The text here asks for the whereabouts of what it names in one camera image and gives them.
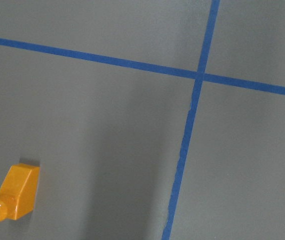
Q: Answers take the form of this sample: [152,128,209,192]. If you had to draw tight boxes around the orange trapezoid block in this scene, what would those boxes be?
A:
[0,163,40,222]

